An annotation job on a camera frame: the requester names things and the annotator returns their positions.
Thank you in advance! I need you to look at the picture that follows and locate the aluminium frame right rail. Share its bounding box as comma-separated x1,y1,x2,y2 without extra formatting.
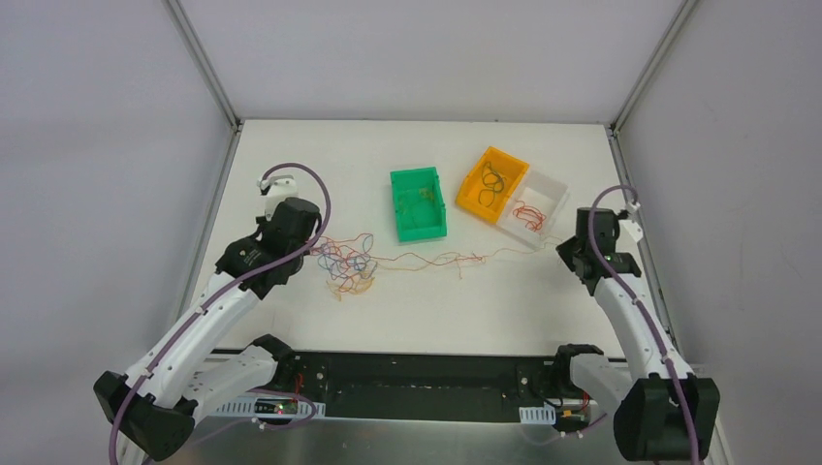
606,0,737,465

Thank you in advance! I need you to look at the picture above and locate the aluminium frame left rail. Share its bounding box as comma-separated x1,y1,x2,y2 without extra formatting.
111,0,242,465

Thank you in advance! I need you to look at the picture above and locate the white slotted cable duct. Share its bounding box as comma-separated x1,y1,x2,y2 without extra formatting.
210,395,326,420

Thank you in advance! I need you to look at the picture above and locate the blue wire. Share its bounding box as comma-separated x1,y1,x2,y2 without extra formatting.
314,233,380,280

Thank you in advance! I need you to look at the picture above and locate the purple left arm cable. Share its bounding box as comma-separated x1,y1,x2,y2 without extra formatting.
108,163,333,465

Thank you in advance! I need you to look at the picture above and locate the green plastic bin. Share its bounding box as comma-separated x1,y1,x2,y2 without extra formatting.
390,167,448,242

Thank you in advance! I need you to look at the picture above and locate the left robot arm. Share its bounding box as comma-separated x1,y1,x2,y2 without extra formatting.
93,197,332,464

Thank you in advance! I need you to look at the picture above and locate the white plastic bin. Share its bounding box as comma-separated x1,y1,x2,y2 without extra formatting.
496,170,570,249

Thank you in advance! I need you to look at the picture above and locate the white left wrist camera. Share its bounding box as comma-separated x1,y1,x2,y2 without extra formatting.
257,174,299,220

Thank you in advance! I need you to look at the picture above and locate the orange plastic bin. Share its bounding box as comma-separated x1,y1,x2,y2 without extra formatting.
456,146,530,225

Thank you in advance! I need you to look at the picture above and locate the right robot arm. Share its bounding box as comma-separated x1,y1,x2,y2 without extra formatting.
549,207,720,464

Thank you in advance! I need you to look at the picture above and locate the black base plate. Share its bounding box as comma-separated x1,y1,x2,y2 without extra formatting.
263,352,601,431

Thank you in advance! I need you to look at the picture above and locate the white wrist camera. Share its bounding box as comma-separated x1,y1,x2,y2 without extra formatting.
617,201,645,244
257,174,299,220

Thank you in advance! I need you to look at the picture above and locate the aluminium frame rail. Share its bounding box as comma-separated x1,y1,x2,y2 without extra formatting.
606,0,737,465
111,0,242,465

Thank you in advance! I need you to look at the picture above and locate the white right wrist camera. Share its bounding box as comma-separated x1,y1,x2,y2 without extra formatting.
617,201,645,244

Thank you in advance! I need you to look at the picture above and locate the dark wire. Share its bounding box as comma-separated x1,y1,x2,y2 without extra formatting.
478,161,512,210

